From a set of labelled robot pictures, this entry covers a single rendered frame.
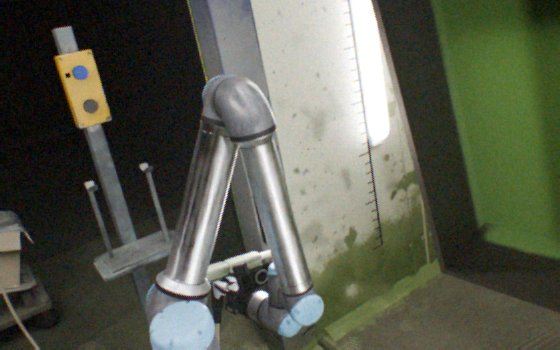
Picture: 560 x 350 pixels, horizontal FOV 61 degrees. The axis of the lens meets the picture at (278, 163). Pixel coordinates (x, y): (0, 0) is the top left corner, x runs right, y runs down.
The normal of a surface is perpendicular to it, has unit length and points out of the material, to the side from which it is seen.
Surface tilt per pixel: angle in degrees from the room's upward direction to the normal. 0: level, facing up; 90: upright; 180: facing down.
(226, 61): 90
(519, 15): 102
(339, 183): 90
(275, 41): 90
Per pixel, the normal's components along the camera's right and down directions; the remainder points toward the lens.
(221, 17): 0.54, 0.15
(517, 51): -0.71, 0.51
